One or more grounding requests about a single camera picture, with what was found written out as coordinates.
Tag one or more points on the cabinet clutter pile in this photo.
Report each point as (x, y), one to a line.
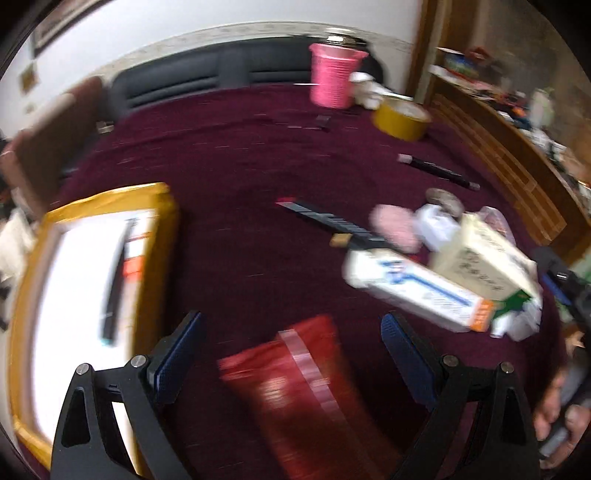
(540, 124)

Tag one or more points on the white cloth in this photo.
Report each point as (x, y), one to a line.
(369, 90)

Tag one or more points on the grey tape roll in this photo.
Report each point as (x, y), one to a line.
(443, 198)

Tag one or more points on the pink knitted cover thermos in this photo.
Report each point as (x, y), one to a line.
(332, 78)

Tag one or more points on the wooden cabinet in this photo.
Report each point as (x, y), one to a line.
(498, 152)

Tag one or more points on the black marker pen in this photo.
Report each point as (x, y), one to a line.
(438, 170)

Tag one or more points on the white crumpled paper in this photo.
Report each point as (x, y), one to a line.
(434, 228)

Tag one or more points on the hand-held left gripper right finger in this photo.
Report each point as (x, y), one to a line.
(406, 355)

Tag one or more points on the white blue carton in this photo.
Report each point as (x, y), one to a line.
(406, 281)

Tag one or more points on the red foil packet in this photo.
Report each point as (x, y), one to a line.
(286, 383)

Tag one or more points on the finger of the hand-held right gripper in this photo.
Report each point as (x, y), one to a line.
(551, 281)

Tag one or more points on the brown wooden chair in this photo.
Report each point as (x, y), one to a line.
(51, 134)

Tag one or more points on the framed wall picture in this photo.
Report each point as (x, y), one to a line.
(51, 27)

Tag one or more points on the clear plastic bag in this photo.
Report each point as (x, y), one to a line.
(498, 221)

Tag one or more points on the wall socket plate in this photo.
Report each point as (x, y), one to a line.
(28, 78)

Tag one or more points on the green white packet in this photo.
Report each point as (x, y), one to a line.
(517, 316)

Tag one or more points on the brown packing tape roll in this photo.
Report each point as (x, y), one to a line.
(397, 124)

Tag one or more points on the beige medicine carton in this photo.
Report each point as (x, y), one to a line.
(480, 258)

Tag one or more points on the pink soft item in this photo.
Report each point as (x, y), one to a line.
(395, 228)

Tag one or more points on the black leather seat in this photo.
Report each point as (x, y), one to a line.
(184, 74)

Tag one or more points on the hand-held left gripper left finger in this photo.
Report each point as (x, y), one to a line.
(180, 355)

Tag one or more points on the colourful cardboard box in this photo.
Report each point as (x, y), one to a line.
(461, 62)

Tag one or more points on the long black utility knife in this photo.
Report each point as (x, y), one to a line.
(323, 219)

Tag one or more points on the person's right hand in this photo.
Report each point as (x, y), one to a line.
(549, 410)

